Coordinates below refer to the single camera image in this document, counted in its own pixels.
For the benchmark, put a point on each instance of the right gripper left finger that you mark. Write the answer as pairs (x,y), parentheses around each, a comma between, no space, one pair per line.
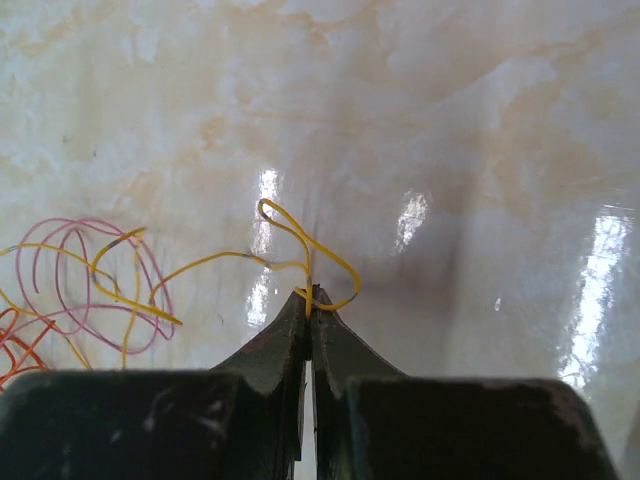
(273,360)

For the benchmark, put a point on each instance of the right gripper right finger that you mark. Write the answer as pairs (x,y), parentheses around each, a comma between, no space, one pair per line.
(338,353)

